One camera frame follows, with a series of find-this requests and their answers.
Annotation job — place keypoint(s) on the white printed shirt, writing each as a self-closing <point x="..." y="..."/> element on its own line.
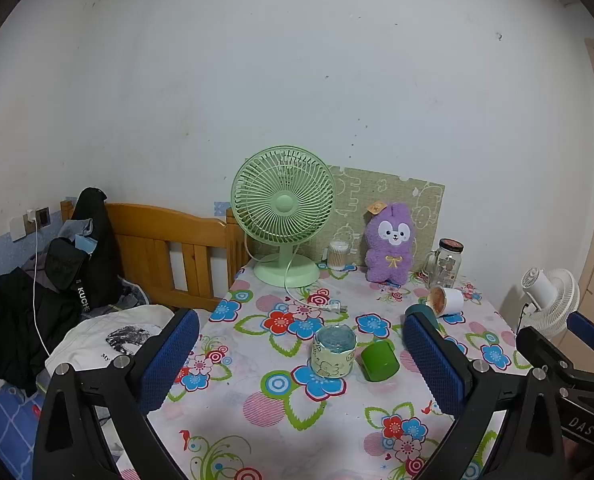
<point x="97" y="330"/>

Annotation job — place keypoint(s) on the floral tablecloth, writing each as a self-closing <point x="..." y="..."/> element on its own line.
<point x="287" y="405"/>

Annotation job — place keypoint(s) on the green desk fan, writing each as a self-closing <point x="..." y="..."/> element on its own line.
<point x="283" y="205"/>

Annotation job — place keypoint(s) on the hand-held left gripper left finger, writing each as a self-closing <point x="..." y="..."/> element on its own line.
<point x="172" y="355"/>

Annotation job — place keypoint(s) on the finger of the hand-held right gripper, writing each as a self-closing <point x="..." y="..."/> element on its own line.
<point x="589" y="332"/>
<point x="562" y="360"/>

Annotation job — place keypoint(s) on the black clothes pile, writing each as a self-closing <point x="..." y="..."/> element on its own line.
<point x="17" y="325"/>

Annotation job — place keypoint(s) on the green patterned board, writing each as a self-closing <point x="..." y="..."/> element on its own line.
<point x="357" y="195"/>

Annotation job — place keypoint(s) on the black hanging jacket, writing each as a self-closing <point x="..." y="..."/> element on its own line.
<point x="94" y="240"/>

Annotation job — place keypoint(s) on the dark teal cup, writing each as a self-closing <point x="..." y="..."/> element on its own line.
<point x="424" y="310"/>

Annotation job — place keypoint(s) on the green cup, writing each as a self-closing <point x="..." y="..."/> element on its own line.
<point x="379" y="360"/>

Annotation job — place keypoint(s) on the clear cotton swab jar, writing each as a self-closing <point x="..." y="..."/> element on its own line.
<point x="338" y="256"/>

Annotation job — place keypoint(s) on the white floor fan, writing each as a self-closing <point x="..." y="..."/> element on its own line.
<point x="552" y="295"/>

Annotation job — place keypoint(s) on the purple plush rabbit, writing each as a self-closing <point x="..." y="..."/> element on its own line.
<point x="389" y="257"/>

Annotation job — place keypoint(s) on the blue patterned bedsheet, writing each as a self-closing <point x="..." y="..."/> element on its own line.
<point x="12" y="425"/>

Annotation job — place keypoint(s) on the pale patterned cup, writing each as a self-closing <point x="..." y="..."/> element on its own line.
<point x="333" y="357"/>

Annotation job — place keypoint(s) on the glass jar mug with lid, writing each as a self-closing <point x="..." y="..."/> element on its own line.
<point x="447" y="265"/>

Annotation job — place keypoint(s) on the wooden bed headboard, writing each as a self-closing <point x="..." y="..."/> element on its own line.
<point x="152" y="230"/>

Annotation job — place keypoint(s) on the wall socket with charger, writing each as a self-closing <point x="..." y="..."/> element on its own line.
<point x="39" y="217"/>

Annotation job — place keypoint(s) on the white cup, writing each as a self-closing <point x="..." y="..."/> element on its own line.
<point x="449" y="301"/>

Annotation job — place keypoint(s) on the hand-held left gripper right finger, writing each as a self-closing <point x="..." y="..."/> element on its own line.
<point x="434" y="365"/>

